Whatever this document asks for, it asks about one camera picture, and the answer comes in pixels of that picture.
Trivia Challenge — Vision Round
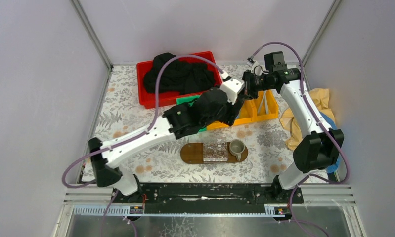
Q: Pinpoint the grey cup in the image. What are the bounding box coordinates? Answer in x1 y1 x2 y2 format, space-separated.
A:
229 139 246 161

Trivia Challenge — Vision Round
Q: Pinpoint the clear textured glass holder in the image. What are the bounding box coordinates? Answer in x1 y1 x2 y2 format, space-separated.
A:
203 139 228 163

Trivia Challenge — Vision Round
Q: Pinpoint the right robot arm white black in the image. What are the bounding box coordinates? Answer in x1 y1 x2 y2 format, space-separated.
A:
243 51 344 203

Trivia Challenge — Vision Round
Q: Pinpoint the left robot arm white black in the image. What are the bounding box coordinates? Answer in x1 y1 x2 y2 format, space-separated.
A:
88 88 248 203

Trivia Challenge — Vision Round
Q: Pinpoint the yellow bin with toothpaste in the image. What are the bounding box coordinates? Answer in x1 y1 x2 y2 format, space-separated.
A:
233 100 256 126

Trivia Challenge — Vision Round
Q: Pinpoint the brown wooden oval tray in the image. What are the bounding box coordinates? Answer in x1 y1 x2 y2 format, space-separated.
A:
180 142 249 164

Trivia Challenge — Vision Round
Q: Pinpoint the green plastic bin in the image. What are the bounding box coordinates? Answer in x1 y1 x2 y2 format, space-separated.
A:
172 95 207 138

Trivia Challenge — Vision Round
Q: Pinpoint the yellow cloth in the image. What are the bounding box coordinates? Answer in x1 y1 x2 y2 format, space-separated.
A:
280 88 336 151

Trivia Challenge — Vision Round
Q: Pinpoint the black cloth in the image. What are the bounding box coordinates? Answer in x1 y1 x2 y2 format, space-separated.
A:
143 52 216 95

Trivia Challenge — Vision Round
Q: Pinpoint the blue cloth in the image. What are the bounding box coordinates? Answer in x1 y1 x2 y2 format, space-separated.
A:
320 112 341 174

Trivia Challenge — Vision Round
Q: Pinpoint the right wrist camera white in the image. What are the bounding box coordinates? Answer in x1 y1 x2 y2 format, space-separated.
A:
247 57 266 76

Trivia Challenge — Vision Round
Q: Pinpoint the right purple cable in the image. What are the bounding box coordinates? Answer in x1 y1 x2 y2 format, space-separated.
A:
248 41 350 237

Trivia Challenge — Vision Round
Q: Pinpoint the purple cable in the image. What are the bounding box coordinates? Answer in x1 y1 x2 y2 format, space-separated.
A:
61 54 226 237
248 41 350 237

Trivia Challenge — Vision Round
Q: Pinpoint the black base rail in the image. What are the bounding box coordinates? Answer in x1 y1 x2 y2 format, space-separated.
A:
114 183 304 214

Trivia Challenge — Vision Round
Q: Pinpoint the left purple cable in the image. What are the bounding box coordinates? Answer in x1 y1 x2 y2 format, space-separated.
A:
61 54 226 237

